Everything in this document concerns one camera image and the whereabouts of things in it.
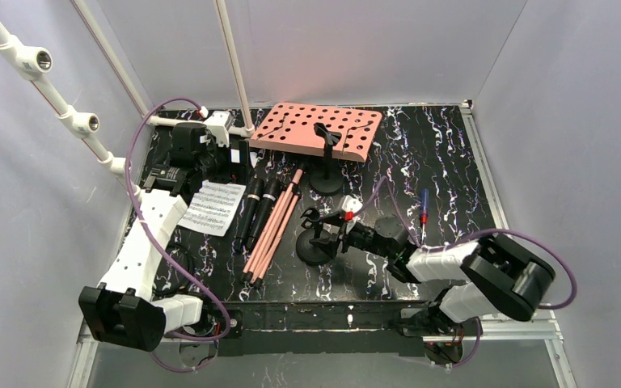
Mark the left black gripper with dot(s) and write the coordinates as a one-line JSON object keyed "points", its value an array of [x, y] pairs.
{"points": [[238, 158]]}

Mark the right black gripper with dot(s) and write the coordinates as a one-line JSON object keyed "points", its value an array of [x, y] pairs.
{"points": [[333, 228]]}

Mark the sheet music page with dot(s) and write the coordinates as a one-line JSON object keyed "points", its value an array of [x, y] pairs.
{"points": [[212, 206]]}

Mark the pink music stand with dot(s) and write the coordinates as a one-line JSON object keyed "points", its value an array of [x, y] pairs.
{"points": [[288, 128]]}

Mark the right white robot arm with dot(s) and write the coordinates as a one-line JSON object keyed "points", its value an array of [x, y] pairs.
{"points": [[493, 273]]}

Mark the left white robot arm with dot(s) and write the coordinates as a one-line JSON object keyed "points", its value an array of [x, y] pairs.
{"points": [[123, 309]]}

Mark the blue red screwdriver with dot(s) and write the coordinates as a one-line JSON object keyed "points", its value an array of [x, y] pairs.
{"points": [[424, 213]]}

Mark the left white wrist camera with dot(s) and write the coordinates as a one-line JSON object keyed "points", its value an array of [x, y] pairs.
{"points": [[216, 129]]}

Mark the white PVC pipe frame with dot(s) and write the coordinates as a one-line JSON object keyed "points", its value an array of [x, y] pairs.
{"points": [[49, 61]]}

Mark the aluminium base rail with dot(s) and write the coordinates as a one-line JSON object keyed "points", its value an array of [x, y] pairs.
{"points": [[335, 344]]}

